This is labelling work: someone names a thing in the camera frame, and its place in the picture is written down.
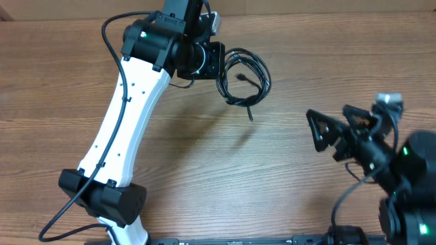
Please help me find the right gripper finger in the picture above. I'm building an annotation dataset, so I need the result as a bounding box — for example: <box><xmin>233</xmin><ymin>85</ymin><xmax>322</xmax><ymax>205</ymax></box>
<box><xmin>306</xmin><ymin>109</ymin><xmax>344</xmax><ymax>152</ymax></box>
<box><xmin>343</xmin><ymin>105</ymin><xmax>378</xmax><ymax>131</ymax></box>

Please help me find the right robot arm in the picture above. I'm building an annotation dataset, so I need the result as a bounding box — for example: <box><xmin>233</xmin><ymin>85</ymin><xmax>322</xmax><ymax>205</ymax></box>
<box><xmin>306</xmin><ymin>101</ymin><xmax>435</xmax><ymax>244</ymax></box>

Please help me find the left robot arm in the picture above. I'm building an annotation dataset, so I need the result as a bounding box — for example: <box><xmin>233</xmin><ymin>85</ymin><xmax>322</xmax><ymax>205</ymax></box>
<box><xmin>59</xmin><ymin>1</ymin><xmax>225</xmax><ymax>244</ymax></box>

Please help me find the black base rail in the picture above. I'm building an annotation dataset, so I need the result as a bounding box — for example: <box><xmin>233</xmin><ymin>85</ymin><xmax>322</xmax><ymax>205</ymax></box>
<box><xmin>146</xmin><ymin>225</ymin><xmax>388</xmax><ymax>245</ymax></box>

